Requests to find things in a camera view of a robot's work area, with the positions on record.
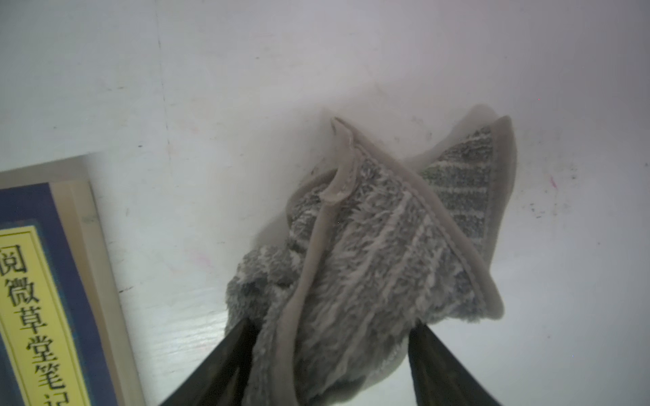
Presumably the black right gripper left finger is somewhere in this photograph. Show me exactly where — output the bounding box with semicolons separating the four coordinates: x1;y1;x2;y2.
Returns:
162;318;259;406

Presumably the grey patterned cloth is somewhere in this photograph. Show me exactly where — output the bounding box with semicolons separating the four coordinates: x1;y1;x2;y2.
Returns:
226;116;517;405

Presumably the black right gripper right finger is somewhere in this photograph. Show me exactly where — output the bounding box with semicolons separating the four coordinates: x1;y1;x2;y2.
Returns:
408;323;500;406

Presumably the blue book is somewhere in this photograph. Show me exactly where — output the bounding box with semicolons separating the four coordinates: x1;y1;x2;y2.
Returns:
1;181;145;405

